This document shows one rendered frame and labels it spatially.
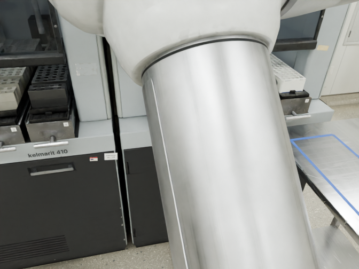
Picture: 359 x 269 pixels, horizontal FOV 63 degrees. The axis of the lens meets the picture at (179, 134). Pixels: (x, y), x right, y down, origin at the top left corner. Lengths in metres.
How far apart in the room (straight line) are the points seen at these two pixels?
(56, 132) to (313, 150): 0.77
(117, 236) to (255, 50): 1.26
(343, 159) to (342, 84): 2.21
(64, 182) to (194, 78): 1.00
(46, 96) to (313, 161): 0.82
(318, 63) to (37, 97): 1.02
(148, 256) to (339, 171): 1.02
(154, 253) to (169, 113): 1.39
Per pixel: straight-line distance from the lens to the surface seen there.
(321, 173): 0.82
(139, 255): 1.56
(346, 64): 2.99
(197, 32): 0.19
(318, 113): 1.28
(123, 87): 1.04
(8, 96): 1.07
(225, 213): 0.18
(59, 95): 1.04
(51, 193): 1.20
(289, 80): 1.17
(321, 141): 0.94
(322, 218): 1.89
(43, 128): 1.02
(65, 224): 1.32
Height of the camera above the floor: 1.31
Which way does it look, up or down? 35 degrees down
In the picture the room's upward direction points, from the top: 2 degrees clockwise
